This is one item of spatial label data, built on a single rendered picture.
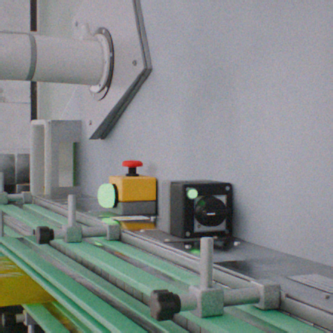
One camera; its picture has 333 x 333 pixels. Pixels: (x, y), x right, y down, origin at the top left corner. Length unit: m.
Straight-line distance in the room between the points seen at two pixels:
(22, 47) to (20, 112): 3.94
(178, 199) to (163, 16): 0.41
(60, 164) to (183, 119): 0.61
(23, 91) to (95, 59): 3.91
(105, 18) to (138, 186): 0.41
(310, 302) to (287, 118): 0.32
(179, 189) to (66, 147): 0.77
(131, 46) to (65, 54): 0.15
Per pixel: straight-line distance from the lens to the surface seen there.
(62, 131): 1.73
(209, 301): 0.66
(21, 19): 5.42
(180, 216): 1.00
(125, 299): 1.04
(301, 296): 0.68
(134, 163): 1.28
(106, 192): 1.27
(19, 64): 1.42
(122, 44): 1.41
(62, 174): 1.74
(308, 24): 0.88
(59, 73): 1.45
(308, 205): 0.88
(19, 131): 5.35
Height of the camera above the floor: 1.25
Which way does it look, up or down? 24 degrees down
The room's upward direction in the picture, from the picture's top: 91 degrees counter-clockwise
